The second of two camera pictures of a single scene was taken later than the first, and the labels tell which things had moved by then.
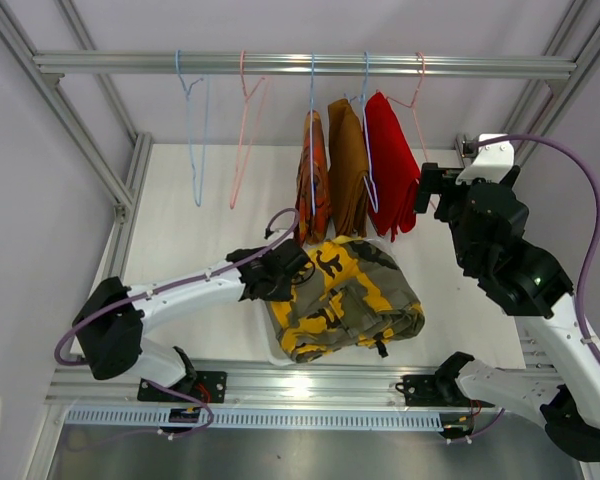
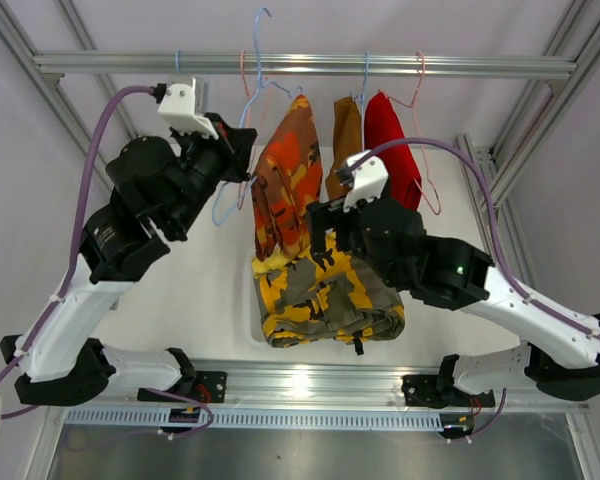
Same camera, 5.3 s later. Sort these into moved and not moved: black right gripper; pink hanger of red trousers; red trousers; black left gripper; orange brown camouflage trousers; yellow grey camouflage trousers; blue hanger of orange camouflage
Moved: black left gripper; yellow grey camouflage trousers; black right gripper; orange brown camouflage trousers; blue hanger of orange camouflage
Not moved: pink hanger of red trousers; red trousers
